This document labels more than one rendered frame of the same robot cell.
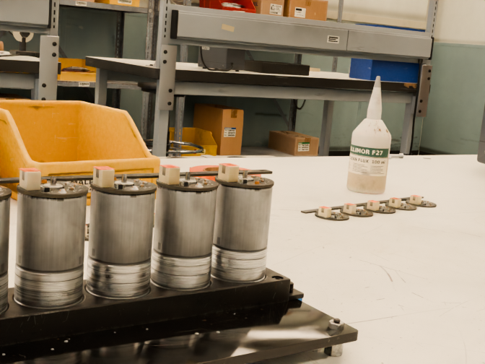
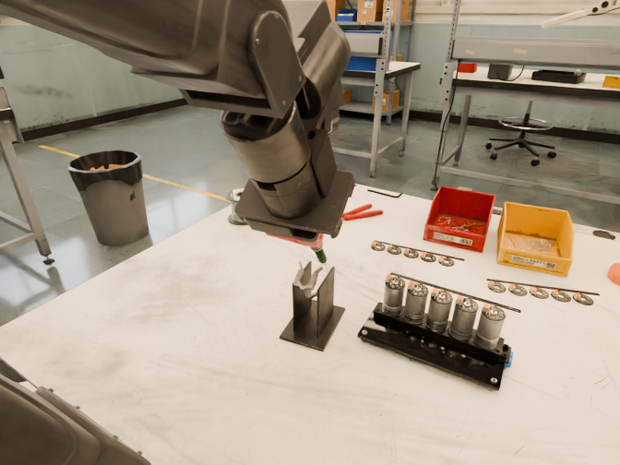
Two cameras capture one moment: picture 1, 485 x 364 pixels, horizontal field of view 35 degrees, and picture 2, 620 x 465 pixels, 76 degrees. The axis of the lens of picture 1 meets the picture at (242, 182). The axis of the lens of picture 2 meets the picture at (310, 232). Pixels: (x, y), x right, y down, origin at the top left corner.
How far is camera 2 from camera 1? 0.32 m
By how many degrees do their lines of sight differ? 63
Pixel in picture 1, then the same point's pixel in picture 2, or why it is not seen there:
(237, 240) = (480, 331)
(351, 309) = (539, 380)
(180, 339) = (435, 351)
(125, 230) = (434, 311)
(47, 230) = (409, 302)
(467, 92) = not seen: outside the picture
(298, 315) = (489, 368)
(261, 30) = not seen: outside the picture
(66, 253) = (413, 309)
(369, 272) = (593, 373)
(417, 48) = not seen: outside the picture
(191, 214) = (459, 315)
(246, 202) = (484, 321)
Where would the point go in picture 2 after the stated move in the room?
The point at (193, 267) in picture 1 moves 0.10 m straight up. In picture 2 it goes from (458, 331) to (475, 257)
